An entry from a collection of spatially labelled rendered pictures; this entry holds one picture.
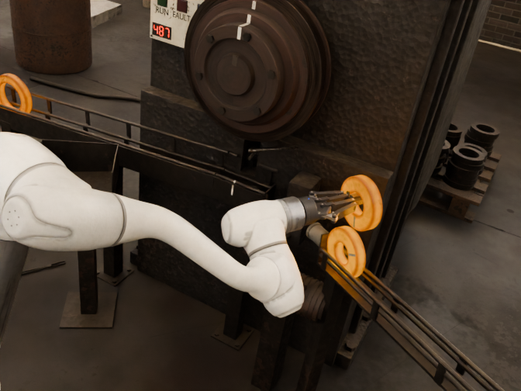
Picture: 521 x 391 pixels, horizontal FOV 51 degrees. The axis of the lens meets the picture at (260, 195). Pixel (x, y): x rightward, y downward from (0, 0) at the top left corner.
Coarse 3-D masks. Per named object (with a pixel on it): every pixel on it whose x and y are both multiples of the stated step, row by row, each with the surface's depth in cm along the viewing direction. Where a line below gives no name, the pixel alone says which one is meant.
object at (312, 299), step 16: (320, 288) 173; (304, 304) 172; (320, 304) 170; (272, 320) 183; (288, 320) 184; (272, 336) 186; (288, 336) 194; (272, 352) 190; (256, 368) 197; (272, 368) 193; (256, 384) 201; (272, 384) 199
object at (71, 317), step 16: (48, 144) 192; (64, 144) 192; (80, 144) 193; (96, 144) 194; (112, 144) 194; (64, 160) 196; (80, 160) 196; (96, 160) 197; (112, 160) 198; (80, 176) 196; (96, 176) 197; (112, 176) 179; (112, 192) 182; (80, 256) 204; (80, 272) 208; (96, 272) 215; (80, 288) 212; (96, 288) 217; (80, 304) 224; (96, 304) 220; (112, 304) 226; (64, 320) 215; (80, 320) 216; (96, 320) 218; (112, 320) 219
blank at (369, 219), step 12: (348, 180) 153; (360, 180) 148; (360, 192) 149; (372, 192) 145; (372, 204) 145; (348, 216) 156; (360, 216) 151; (372, 216) 146; (360, 228) 152; (372, 228) 150
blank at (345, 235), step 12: (336, 228) 161; (348, 228) 159; (336, 240) 162; (348, 240) 156; (360, 240) 155; (336, 252) 164; (348, 252) 157; (360, 252) 154; (348, 264) 158; (360, 264) 155
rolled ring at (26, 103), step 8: (0, 80) 223; (8, 80) 221; (16, 80) 220; (0, 88) 226; (16, 88) 221; (24, 88) 221; (0, 96) 228; (24, 96) 221; (8, 104) 230; (24, 104) 223; (32, 104) 225
